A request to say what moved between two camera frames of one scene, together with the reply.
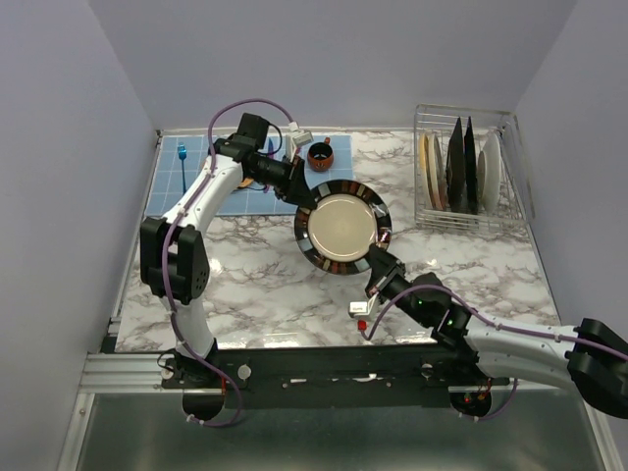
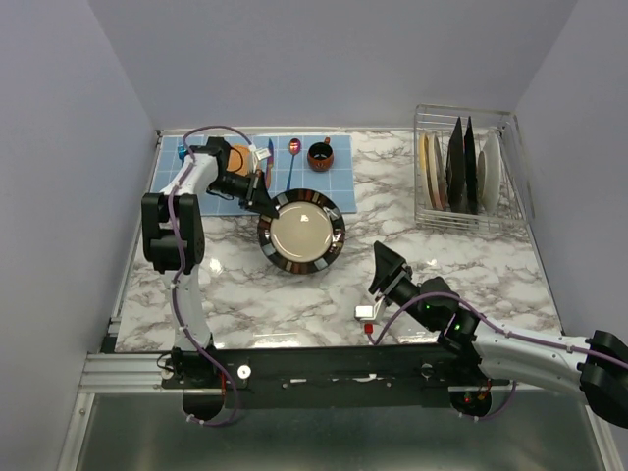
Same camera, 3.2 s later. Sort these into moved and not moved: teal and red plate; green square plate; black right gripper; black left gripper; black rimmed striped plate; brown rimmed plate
Moved: black left gripper; black rimmed striped plate
Not moved: teal and red plate; brown rimmed plate; black right gripper; green square plate
